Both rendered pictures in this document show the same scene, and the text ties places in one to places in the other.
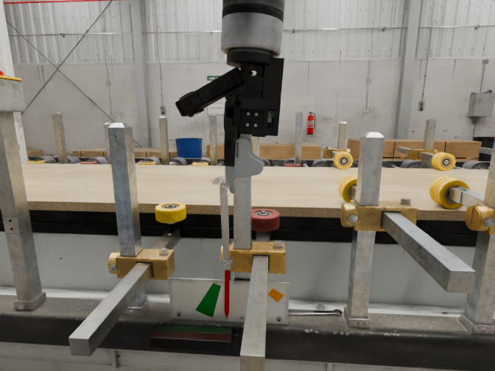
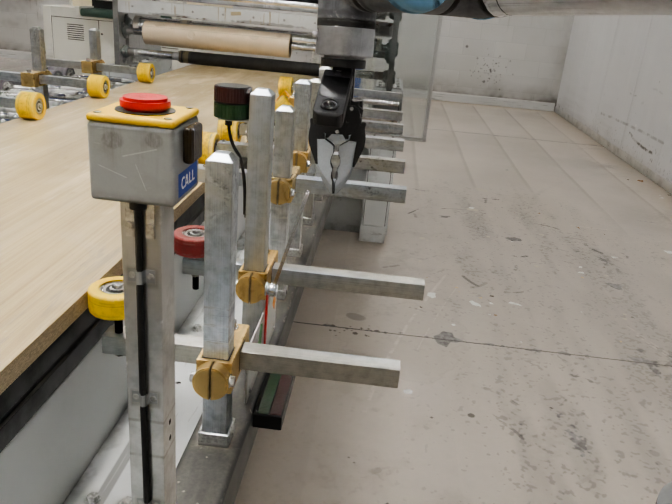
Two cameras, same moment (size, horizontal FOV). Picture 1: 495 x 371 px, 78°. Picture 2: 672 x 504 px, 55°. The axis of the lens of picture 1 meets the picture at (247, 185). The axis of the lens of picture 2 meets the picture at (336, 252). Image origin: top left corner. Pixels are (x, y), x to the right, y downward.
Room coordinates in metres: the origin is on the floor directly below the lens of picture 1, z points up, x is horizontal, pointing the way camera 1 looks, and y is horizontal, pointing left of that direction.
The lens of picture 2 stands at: (0.50, 1.05, 1.32)
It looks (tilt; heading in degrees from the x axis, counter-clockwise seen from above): 21 degrees down; 268
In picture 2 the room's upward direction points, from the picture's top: 5 degrees clockwise
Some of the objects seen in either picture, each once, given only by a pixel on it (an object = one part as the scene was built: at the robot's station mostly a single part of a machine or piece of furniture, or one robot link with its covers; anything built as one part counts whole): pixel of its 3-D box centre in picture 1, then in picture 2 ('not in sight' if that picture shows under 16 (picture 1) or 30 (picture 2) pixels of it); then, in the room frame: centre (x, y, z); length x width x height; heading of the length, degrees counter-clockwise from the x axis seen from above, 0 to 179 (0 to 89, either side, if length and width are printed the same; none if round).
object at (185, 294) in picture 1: (227, 301); (263, 337); (0.59, 0.04, 0.75); 0.26 x 0.01 x 0.10; 85
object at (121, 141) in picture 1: (130, 234); (219, 324); (0.63, 0.26, 0.89); 0.04 x 0.04 x 0.48; 85
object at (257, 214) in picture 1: (263, 232); (195, 259); (0.73, -0.04, 0.85); 0.08 x 0.08 x 0.11
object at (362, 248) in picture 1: (362, 249); (279, 221); (0.59, -0.24, 0.87); 0.04 x 0.04 x 0.48; 85
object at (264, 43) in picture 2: not in sight; (255, 42); (0.95, -2.63, 1.05); 1.43 x 0.12 x 0.12; 175
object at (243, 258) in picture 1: (253, 255); (256, 274); (0.62, -0.01, 0.85); 0.14 x 0.06 x 0.05; 85
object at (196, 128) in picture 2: not in sight; (193, 142); (0.62, 0.52, 1.20); 0.03 x 0.01 x 0.03; 85
